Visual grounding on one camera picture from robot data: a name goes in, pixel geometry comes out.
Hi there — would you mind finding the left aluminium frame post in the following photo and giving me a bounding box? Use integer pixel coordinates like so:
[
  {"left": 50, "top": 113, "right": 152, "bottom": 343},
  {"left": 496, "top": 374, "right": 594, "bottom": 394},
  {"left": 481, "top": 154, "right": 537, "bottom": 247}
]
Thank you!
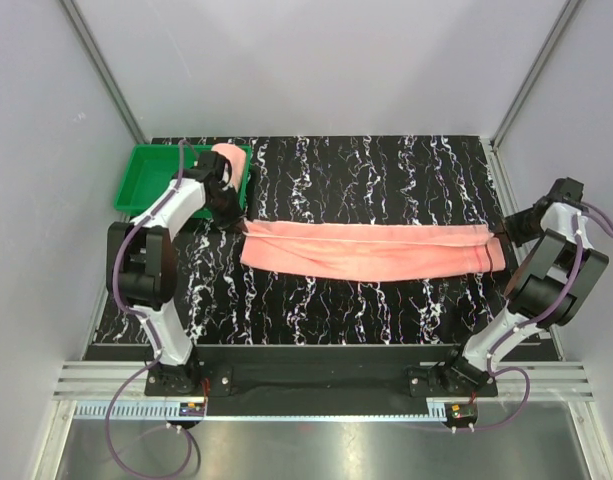
[{"left": 57, "top": 0, "right": 149, "bottom": 144}]

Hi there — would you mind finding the green plastic tray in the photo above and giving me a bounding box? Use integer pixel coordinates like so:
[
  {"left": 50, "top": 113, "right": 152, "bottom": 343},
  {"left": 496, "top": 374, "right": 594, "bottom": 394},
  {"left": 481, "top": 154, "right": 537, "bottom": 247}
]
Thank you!
[{"left": 114, "top": 144, "right": 253, "bottom": 217}]

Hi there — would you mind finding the front aluminium rail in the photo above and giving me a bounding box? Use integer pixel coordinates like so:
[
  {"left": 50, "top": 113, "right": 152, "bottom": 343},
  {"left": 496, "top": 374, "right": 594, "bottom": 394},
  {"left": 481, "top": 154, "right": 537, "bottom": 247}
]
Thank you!
[{"left": 53, "top": 361, "right": 594, "bottom": 422}]

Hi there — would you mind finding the right aluminium frame post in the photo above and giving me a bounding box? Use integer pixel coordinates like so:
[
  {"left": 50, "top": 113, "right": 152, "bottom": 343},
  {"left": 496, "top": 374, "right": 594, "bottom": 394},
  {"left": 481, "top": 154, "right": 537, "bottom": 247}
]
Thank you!
[{"left": 490, "top": 0, "right": 585, "bottom": 152}]

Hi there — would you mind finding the pink towel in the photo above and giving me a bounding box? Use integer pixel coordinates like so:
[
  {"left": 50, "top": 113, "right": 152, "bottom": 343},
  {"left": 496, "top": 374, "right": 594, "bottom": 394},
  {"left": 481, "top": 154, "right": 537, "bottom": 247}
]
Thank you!
[
  {"left": 241, "top": 220, "right": 506, "bottom": 283},
  {"left": 211, "top": 143, "right": 247, "bottom": 191}
]

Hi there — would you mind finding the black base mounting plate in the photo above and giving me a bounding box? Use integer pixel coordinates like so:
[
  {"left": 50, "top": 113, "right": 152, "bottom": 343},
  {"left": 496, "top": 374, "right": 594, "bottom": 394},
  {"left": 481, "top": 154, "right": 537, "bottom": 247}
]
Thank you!
[{"left": 145, "top": 344, "right": 497, "bottom": 401}]

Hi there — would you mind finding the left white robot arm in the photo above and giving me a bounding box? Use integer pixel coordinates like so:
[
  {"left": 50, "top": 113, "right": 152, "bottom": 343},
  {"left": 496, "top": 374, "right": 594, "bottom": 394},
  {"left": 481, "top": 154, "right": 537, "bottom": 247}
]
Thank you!
[{"left": 106, "top": 144, "right": 248, "bottom": 396}]

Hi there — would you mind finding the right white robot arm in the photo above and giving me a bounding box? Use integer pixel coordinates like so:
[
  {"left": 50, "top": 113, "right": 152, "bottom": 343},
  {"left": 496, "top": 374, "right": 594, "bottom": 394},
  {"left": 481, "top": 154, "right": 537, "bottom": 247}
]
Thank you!
[{"left": 428, "top": 178, "right": 613, "bottom": 397}]

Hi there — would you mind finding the aluminium frame post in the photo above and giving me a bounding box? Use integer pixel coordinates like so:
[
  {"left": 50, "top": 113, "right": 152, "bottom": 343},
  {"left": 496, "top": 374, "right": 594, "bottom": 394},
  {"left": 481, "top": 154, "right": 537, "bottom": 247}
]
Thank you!
[
  {"left": 490, "top": 0, "right": 585, "bottom": 152},
  {"left": 57, "top": 0, "right": 149, "bottom": 144}
]

